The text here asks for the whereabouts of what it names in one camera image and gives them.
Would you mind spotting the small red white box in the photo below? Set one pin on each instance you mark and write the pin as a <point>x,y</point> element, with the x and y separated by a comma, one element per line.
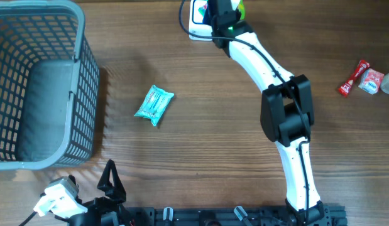
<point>371,81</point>

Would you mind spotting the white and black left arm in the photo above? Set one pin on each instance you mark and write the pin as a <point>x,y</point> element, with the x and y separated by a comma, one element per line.
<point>112,202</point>

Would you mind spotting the grey plastic shopping basket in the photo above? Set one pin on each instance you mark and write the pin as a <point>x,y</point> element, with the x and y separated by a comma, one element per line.
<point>49,84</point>

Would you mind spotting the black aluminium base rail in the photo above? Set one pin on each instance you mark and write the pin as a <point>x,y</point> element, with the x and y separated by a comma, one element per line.
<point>263,216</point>

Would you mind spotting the Haribo gummy candy bag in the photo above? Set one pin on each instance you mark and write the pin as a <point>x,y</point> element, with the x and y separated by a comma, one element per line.
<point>241,7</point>

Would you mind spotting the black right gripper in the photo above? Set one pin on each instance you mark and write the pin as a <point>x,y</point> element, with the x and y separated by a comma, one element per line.
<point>207,18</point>

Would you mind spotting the white barcode scanner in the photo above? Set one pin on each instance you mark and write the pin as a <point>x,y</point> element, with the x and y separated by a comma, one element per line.
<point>197,13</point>

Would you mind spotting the teal tissue packet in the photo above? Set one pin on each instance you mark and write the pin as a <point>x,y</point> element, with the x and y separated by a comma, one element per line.
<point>154,104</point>

